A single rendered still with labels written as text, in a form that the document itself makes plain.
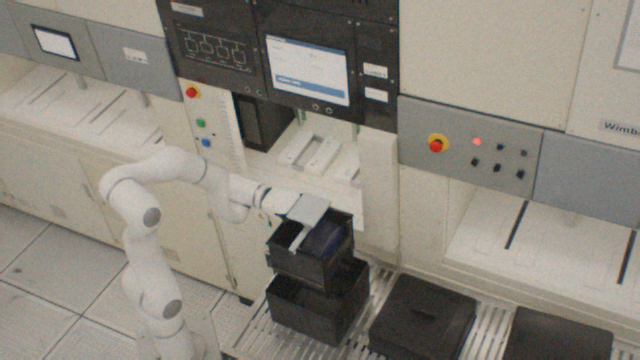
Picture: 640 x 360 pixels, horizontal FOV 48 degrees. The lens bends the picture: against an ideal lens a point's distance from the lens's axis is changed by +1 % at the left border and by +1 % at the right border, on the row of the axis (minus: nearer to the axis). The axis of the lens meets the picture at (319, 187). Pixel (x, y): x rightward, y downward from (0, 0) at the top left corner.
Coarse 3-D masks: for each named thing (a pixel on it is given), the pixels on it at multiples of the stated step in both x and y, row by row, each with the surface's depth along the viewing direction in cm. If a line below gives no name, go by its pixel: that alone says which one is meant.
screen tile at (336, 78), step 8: (312, 56) 222; (320, 56) 220; (328, 56) 219; (320, 64) 223; (328, 64) 221; (312, 72) 227; (320, 72) 225; (336, 72) 222; (320, 80) 227; (328, 80) 226; (336, 80) 224
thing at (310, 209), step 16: (304, 192) 230; (304, 208) 225; (320, 208) 224; (336, 208) 237; (288, 224) 239; (304, 224) 229; (352, 224) 236; (272, 240) 232; (288, 240) 243; (304, 240) 251; (352, 240) 241; (272, 256) 234; (288, 256) 229; (304, 256) 223; (336, 256) 232; (352, 256) 246; (288, 272) 236; (304, 272) 231; (320, 272) 226; (320, 288) 232
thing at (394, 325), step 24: (408, 288) 251; (432, 288) 250; (384, 312) 245; (408, 312) 244; (432, 312) 240; (456, 312) 242; (384, 336) 238; (408, 336) 237; (432, 336) 236; (456, 336) 236
